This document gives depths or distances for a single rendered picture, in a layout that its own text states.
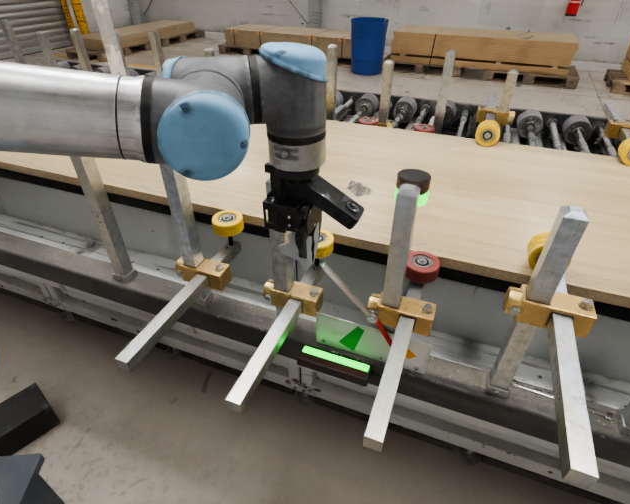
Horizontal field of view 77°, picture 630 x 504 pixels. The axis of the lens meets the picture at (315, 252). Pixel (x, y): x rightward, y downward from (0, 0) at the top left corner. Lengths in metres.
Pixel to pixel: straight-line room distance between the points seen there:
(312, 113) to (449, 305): 0.69
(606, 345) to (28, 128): 1.16
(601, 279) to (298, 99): 0.75
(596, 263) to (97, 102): 0.99
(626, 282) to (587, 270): 0.07
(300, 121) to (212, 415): 1.36
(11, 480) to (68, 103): 0.84
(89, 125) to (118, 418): 1.51
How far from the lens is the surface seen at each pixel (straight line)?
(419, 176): 0.75
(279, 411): 1.71
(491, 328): 1.15
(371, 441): 0.69
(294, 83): 0.57
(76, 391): 2.01
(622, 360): 1.22
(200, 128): 0.43
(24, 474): 1.11
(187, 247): 1.00
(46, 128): 0.47
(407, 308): 0.85
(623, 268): 1.11
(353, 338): 0.94
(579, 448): 0.65
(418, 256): 0.93
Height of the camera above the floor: 1.46
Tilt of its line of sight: 37 degrees down
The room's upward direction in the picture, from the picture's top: straight up
